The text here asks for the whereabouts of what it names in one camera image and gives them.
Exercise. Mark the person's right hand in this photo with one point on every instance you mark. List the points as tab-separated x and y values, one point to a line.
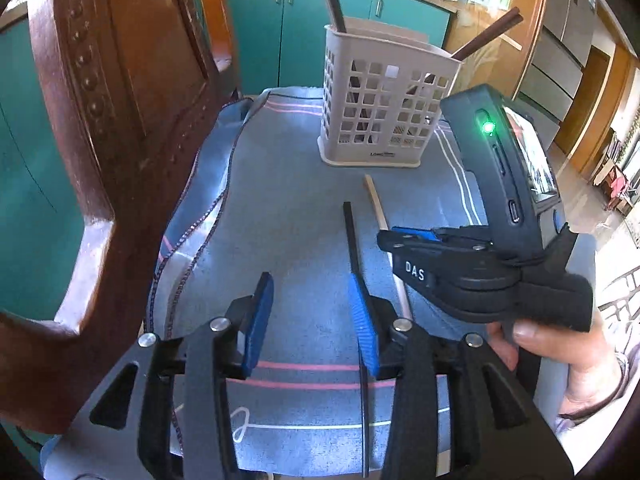
595	373

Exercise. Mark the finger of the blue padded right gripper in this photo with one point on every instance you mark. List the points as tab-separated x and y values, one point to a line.
373	319

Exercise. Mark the carved brown wooden chair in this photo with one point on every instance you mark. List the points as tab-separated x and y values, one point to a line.
132	88

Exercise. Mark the blue grey striped table mat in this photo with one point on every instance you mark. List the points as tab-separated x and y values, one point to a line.
452	394

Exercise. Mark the camera box with green light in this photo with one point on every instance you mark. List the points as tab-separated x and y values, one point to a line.
500	147

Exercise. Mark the black chopstick on mat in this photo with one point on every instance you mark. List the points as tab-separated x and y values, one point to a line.
354	265

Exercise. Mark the reddish brown chopstick in basket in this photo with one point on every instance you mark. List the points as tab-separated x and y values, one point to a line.
483	45

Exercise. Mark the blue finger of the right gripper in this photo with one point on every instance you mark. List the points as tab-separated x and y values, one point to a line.
422	234

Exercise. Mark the grey refrigerator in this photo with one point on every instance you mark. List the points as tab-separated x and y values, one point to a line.
551	82

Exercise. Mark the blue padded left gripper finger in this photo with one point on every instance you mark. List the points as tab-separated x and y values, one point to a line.
249	318

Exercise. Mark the beige plastic utensil basket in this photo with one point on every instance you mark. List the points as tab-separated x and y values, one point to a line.
381	93

